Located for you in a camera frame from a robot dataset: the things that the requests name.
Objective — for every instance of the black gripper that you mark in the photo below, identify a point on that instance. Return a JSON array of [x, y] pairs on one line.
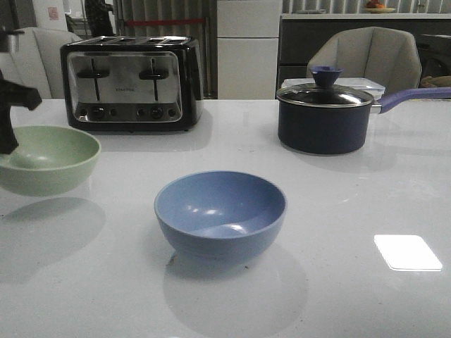
[[13, 94]]

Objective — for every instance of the green bowl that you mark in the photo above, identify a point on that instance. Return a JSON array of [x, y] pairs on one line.
[[49, 160]]

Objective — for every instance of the blue bowl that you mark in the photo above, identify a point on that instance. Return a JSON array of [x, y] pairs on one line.
[[225, 216]]

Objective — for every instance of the grey armchair left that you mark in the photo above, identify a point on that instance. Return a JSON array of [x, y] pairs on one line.
[[35, 60]]

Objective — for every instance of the grey armchair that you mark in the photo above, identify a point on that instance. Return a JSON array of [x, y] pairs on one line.
[[385, 56], [35, 60]]

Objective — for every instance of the black chrome four-slot toaster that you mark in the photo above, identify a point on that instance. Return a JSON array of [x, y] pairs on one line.
[[133, 84]]

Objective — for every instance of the white refrigerator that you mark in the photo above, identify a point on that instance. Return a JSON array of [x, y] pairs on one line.
[[247, 47]]

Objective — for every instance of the dark blue saucepan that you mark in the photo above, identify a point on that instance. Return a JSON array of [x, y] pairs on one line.
[[331, 131]]

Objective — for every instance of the dark kitchen counter cabinet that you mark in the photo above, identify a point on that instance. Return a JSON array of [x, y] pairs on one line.
[[302, 35]]

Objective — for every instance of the glass pot lid blue knob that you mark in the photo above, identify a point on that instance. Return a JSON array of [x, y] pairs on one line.
[[324, 92]]

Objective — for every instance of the clear plastic storage box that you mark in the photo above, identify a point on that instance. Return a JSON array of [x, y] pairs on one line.
[[366, 85]]

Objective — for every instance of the fruit plate on counter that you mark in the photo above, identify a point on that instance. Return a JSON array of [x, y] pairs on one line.
[[376, 7]]

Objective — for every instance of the grey armchair right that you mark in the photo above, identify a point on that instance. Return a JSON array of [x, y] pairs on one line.
[[385, 56]]

